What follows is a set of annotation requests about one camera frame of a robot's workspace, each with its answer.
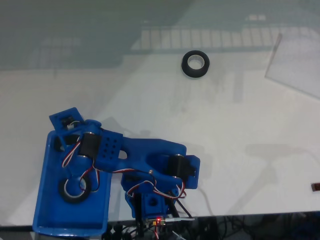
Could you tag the black tape roll white label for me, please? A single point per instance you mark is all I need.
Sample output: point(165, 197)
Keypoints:
point(72, 138)

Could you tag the small brown object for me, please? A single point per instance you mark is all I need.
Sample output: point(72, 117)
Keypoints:
point(315, 187)

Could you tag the blue plastic bin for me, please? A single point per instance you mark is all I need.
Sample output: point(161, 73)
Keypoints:
point(75, 215)

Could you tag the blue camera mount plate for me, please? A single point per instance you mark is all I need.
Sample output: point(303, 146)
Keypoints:
point(58, 116)

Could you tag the clear plastic sheet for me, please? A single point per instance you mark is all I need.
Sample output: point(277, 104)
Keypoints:
point(295, 65)

